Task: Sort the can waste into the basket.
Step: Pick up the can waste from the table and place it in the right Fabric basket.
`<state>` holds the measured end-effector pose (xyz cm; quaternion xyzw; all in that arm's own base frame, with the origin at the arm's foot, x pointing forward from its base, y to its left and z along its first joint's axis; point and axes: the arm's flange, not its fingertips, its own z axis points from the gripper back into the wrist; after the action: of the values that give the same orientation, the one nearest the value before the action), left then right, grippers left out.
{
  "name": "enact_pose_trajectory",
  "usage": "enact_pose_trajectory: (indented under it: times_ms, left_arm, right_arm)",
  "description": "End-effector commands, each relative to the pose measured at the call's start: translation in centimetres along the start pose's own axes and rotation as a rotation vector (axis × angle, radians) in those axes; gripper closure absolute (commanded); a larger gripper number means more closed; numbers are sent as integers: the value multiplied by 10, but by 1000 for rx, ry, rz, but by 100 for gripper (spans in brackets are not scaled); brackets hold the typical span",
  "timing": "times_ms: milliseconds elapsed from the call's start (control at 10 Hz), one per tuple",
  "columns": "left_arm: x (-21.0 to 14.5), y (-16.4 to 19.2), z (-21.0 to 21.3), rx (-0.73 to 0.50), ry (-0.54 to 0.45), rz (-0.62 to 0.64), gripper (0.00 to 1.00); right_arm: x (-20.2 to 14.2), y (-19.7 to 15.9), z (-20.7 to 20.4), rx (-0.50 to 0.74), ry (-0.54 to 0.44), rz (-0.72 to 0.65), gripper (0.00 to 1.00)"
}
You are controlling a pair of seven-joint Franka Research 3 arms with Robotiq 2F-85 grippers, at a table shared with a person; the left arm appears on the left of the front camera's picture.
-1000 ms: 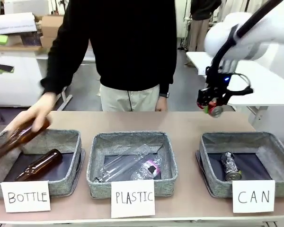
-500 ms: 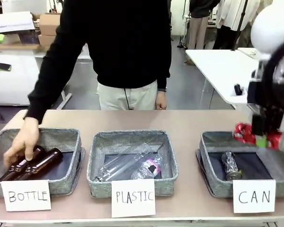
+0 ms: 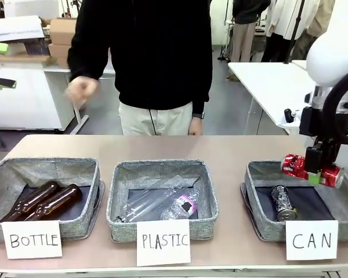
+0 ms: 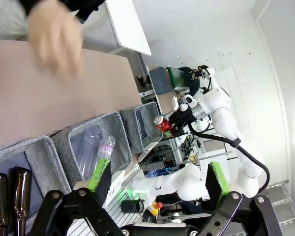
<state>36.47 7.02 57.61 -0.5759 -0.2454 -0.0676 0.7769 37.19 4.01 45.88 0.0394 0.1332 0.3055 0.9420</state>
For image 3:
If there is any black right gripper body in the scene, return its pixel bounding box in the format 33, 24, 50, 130
299, 106, 348, 147

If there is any crushed red can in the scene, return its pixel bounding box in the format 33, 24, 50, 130
281, 153, 345, 189

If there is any brown glass bottle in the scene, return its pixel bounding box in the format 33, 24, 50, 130
0, 180, 62, 224
23, 183, 84, 222

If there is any clear plastic bottle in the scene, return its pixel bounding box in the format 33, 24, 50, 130
115, 174, 193, 223

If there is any person's right forearm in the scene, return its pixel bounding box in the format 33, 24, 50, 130
67, 17, 111, 81

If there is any person's left forearm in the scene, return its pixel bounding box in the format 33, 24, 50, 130
191, 78, 210, 115

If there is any grey fabric basket can sign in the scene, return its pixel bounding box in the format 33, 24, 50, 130
240, 160, 348, 243

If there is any white paper sign CAN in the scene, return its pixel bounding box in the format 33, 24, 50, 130
285, 220, 339, 261

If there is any grey fabric basket bottle sign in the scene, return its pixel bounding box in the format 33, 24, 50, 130
0, 157, 106, 243

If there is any grey fabric basket plastic sign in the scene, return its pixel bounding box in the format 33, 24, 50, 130
106, 160, 220, 242

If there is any person's right hand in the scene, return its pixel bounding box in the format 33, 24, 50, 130
63, 76, 101, 103

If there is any person's left hand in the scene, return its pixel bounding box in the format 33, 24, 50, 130
188, 116, 205, 137

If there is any wooden board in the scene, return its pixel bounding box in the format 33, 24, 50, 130
0, 54, 53, 63

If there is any white printed box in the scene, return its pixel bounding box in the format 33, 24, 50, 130
0, 14, 45, 42

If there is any dark plastic crate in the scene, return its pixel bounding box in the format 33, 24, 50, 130
23, 38, 52, 56

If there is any white table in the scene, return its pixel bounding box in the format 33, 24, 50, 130
227, 61, 318, 136

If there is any flat cardboard box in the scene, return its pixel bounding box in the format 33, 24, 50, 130
48, 43, 73, 58
56, 57, 71, 70

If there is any open cardboard box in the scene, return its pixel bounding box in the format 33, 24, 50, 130
48, 17, 78, 46

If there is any white desk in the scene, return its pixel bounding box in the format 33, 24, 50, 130
42, 64, 117, 136

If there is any black tripod pole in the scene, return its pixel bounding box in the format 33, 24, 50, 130
282, 0, 306, 65

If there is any bystander in tan jacket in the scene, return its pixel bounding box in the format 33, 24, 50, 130
289, 0, 336, 61

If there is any bystander in white coat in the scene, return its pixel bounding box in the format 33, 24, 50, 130
260, 0, 307, 63

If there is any bystander in beige trousers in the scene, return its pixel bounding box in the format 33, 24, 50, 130
230, 0, 272, 63

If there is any crumpled bottle purple label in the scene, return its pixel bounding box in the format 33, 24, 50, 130
159, 192, 200, 221

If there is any white paper sign BOTTLE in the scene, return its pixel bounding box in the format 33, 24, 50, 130
1, 220, 63, 260

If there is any person in black sweater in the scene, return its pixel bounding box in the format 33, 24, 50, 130
67, 0, 214, 136

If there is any white paper sign PLASTIC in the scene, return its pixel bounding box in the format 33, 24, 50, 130
136, 219, 191, 267

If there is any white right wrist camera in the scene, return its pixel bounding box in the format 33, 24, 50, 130
284, 108, 303, 125

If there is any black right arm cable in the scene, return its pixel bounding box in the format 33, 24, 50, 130
321, 65, 348, 147

